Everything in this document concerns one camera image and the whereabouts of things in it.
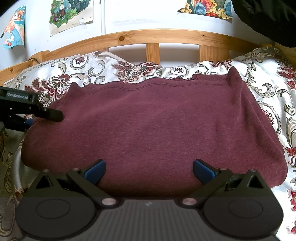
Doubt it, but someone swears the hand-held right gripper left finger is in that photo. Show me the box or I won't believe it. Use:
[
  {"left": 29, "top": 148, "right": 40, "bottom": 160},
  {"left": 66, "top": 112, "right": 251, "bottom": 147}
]
[{"left": 27, "top": 159, "right": 119, "bottom": 207}]

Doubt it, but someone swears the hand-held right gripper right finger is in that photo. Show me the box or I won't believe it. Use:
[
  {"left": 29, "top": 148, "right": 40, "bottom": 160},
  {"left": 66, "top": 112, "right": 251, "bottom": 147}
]
[{"left": 181, "top": 159, "right": 271, "bottom": 207}]

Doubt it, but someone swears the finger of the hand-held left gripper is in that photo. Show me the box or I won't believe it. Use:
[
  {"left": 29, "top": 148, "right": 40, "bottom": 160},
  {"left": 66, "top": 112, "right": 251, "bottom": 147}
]
[
  {"left": 31, "top": 103, "right": 64, "bottom": 122},
  {"left": 0, "top": 115, "right": 36, "bottom": 131}
]

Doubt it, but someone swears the maroon sweater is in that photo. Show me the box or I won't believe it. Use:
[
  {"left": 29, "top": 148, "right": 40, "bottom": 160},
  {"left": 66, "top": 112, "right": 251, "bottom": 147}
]
[{"left": 21, "top": 67, "right": 288, "bottom": 200}]

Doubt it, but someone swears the floral satin blanket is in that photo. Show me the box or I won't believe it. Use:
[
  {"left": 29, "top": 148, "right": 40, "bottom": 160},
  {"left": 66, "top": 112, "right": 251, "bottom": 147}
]
[{"left": 0, "top": 46, "right": 296, "bottom": 241}]

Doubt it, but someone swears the wooden bed headboard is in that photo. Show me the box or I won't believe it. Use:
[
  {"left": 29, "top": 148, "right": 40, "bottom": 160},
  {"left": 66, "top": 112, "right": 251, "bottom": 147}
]
[{"left": 0, "top": 29, "right": 296, "bottom": 87}]

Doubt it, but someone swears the black cloth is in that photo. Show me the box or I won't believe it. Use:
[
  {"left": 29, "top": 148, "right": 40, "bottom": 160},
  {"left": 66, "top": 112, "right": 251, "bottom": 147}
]
[{"left": 231, "top": 0, "right": 296, "bottom": 48}]

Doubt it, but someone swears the anime girl wall poster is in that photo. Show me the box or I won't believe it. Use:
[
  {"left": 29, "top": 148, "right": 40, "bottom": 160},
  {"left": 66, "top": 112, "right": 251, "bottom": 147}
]
[{"left": 2, "top": 5, "right": 26, "bottom": 49}]

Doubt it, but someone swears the cartoon child wall poster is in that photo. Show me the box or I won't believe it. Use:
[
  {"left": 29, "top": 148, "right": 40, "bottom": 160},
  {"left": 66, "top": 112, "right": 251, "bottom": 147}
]
[{"left": 49, "top": 0, "right": 94, "bottom": 37}]

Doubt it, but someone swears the white wall pipe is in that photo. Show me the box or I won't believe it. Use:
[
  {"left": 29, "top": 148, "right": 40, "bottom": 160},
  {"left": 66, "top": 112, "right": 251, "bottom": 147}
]
[{"left": 99, "top": 0, "right": 107, "bottom": 35}]

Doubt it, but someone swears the flower wall poster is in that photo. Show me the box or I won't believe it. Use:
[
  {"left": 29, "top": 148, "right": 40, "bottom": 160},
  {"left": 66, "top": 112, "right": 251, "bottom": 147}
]
[{"left": 177, "top": 0, "right": 233, "bottom": 22}]

